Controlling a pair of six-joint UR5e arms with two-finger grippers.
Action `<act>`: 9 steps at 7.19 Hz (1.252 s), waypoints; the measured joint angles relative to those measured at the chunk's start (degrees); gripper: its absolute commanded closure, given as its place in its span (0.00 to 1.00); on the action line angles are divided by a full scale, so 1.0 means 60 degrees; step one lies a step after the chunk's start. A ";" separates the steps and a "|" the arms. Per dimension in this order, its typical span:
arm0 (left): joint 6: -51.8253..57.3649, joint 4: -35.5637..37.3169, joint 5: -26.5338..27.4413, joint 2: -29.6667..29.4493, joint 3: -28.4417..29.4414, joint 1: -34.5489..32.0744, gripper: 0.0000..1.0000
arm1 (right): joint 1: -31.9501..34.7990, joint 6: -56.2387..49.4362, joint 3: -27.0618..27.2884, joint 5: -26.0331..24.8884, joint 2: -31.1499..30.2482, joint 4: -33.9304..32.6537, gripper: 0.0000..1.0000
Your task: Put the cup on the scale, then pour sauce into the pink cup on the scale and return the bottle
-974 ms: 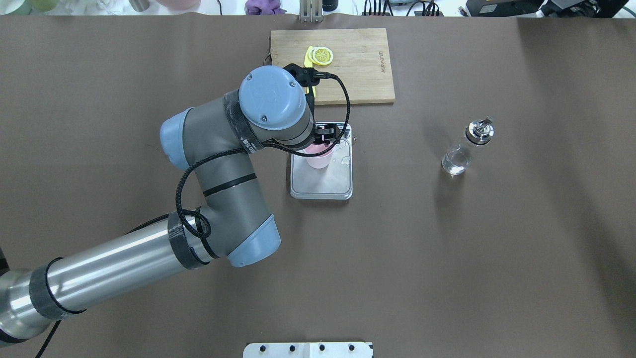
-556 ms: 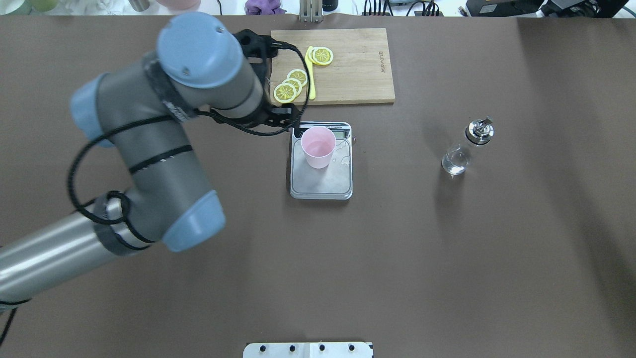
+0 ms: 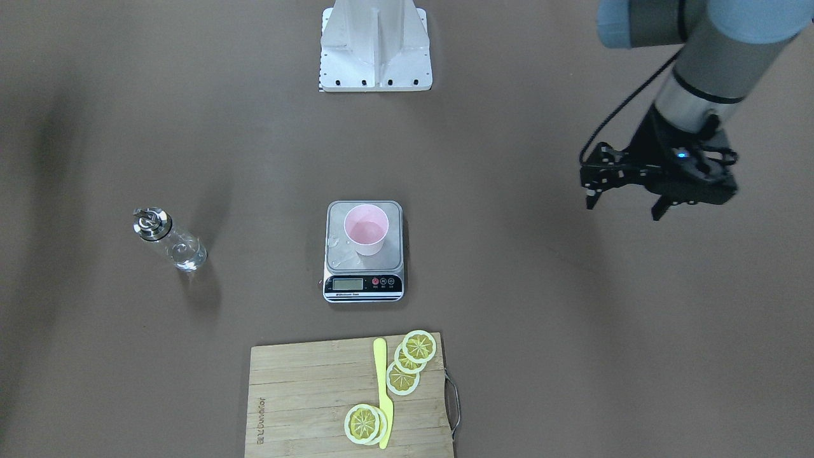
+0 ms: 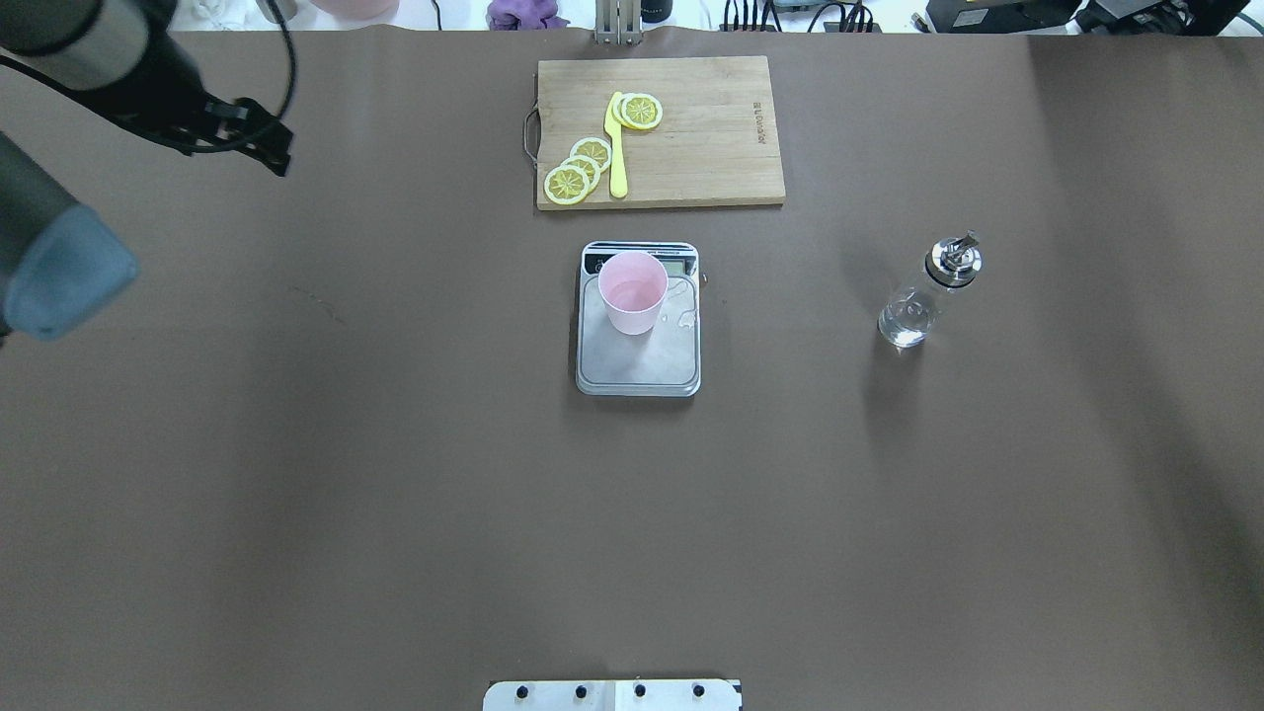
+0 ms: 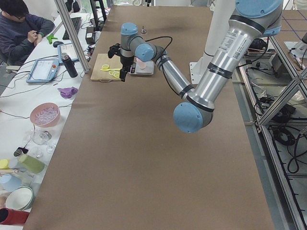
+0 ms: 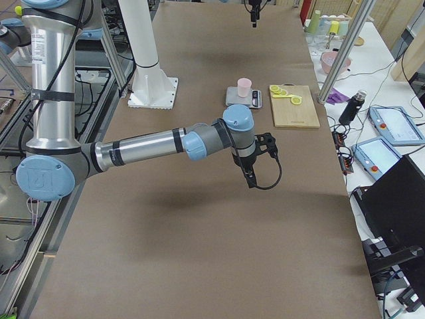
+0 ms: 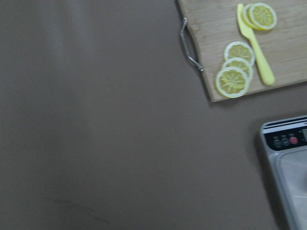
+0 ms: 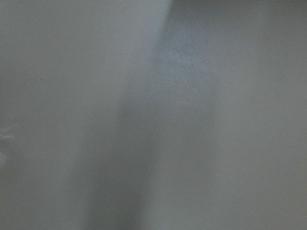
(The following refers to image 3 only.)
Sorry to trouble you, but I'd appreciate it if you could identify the glass sauce bottle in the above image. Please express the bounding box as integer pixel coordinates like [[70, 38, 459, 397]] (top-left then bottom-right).
[[133, 207, 207, 272]]

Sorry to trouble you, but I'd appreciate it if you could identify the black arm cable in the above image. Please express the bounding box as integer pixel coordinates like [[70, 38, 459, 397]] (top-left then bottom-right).
[[579, 50, 681, 167]]

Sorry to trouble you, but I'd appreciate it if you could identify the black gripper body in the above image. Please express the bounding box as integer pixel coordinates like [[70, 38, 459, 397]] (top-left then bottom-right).
[[579, 108, 739, 205]]

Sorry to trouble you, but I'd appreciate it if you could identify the lemon slice pair under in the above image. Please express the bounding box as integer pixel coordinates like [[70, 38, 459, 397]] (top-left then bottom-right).
[[366, 406, 389, 446]]

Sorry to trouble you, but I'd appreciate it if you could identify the lemon slice back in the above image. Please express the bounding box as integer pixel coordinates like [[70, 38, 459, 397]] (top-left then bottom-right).
[[402, 330, 438, 363]]

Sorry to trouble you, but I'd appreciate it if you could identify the lemon slice middle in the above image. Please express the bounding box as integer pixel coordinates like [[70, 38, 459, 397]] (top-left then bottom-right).
[[394, 344, 427, 375]]

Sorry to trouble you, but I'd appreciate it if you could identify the lemon slice front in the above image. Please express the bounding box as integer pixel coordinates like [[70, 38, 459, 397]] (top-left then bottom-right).
[[385, 362, 420, 396]]

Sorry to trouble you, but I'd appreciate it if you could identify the silver electronic kitchen scale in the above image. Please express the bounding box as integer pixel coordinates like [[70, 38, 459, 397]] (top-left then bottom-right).
[[322, 200, 406, 303]]

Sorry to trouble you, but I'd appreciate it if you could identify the yellow plastic knife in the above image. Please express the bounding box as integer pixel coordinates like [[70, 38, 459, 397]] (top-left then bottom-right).
[[373, 337, 394, 449]]

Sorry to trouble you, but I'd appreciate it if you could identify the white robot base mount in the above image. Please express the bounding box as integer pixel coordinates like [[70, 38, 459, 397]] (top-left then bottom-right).
[[318, 1, 433, 93]]

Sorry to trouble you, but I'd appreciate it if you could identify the bamboo cutting board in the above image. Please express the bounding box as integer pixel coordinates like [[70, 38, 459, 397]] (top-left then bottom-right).
[[244, 337, 455, 457]]

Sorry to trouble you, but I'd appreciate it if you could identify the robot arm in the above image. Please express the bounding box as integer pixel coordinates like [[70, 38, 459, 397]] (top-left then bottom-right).
[[578, 1, 813, 221]]

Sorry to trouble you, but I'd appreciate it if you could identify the lemon slice pair top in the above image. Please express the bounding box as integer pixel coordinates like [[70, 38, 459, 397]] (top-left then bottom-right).
[[343, 403, 378, 445]]

